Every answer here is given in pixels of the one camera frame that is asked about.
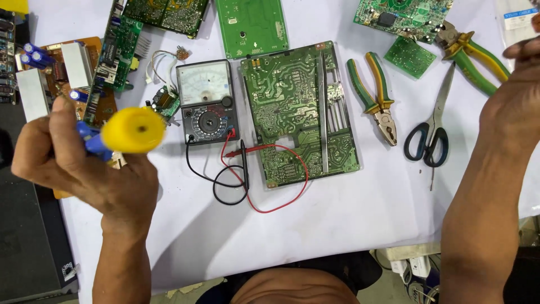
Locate person's left hand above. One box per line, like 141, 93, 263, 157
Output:
12, 96, 160, 231

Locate person's right hand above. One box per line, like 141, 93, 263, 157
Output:
479, 36, 540, 144

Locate yellow blue desoldering pump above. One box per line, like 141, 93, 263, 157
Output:
76, 106, 166, 163

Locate clear plastic packet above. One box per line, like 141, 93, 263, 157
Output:
495, 0, 540, 71

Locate brown board with heat sinks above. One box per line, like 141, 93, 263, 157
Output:
15, 36, 127, 200

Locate green yellow cutting pliers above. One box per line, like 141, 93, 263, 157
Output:
434, 20, 512, 97

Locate black electronic device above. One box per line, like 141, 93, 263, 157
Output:
0, 10, 20, 106

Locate black equipment case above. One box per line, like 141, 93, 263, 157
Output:
0, 99, 81, 304

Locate small square green board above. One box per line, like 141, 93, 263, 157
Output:
383, 36, 438, 80

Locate green board with transformer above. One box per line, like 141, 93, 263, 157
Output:
82, 0, 152, 127

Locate green board with black chip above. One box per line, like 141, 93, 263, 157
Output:
353, 0, 455, 45

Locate yellow plastic object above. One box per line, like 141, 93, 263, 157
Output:
0, 0, 30, 17

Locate green yellow combination pliers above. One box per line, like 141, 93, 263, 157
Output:
346, 52, 399, 148

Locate black analog multimeter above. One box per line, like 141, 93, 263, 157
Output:
176, 59, 241, 147

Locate dense green circuit board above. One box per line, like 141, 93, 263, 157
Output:
122, 0, 211, 39

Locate black multimeter probe lead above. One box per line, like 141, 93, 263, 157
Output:
185, 137, 251, 207

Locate red multimeter probe lead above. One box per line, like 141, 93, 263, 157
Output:
220, 129, 310, 214

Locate white table cloth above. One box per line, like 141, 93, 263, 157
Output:
25, 0, 540, 296

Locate plain green circuit board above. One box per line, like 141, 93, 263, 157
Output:
215, 0, 290, 60

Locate large green circuit board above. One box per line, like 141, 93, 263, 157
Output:
240, 41, 362, 189

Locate person's black shorts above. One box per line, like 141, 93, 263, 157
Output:
195, 251, 383, 304

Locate person's leg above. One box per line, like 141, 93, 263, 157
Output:
229, 268, 362, 304

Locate black handled scissors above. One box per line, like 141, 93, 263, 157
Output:
403, 61, 457, 169

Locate tiny green wired board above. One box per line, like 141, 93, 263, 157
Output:
145, 86, 183, 127

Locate potentiometer with white wires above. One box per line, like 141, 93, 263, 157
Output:
145, 46, 190, 92

